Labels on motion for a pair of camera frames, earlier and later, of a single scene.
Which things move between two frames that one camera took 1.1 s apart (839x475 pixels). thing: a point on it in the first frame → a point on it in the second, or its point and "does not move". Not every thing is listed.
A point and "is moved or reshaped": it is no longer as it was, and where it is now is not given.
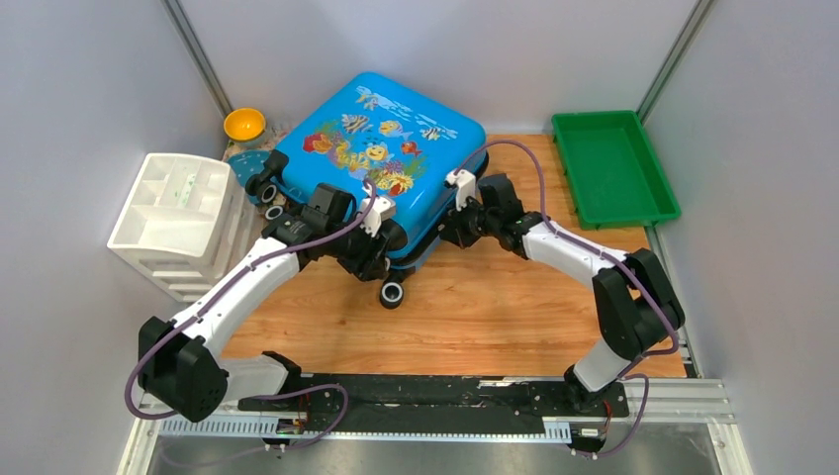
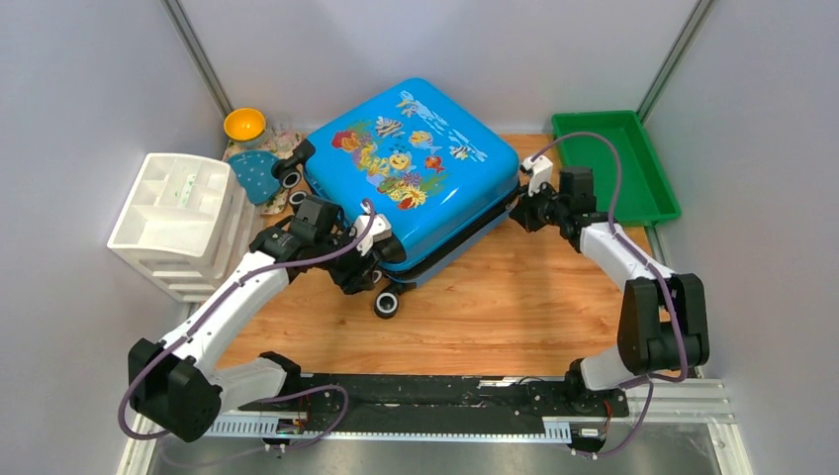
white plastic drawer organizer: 185,222 does not move
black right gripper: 455,231 → 523,212
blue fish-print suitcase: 372,130 is moved or reshaped
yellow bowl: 244,125 does not move
